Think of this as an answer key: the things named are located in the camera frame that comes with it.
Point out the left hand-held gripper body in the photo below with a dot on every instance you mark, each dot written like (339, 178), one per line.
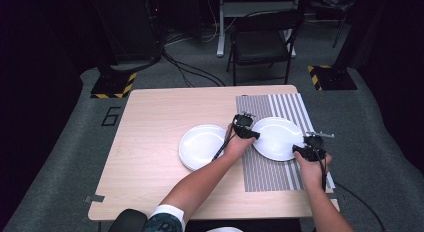
(242, 123)

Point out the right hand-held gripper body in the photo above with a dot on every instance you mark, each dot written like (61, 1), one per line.
(315, 148)

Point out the white plate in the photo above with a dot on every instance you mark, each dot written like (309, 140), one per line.
(201, 145)
(185, 165)
(276, 138)

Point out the person's left hand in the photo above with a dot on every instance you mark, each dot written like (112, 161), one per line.
(238, 147)

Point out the person's right hand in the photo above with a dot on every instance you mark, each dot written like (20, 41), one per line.
(313, 173)

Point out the grey striped mat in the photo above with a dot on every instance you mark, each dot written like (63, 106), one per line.
(266, 175)

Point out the black yellow-striped stand base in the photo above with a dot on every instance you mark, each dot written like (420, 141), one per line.
(113, 85)
(333, 78)

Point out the black folding chair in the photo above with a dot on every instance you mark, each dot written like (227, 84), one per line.
(263, 42)

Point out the white and teal sleeve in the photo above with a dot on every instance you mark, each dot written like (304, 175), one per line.
(166, 218)

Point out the black rounded object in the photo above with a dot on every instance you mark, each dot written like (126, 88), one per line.
(128, 222)

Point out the dark equipment cabinet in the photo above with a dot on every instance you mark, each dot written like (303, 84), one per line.
(126, 25)

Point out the grey tape piece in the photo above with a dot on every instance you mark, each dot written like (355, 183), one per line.
(94, 198)

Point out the white desk frame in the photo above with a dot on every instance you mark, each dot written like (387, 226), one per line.
(221, 25)

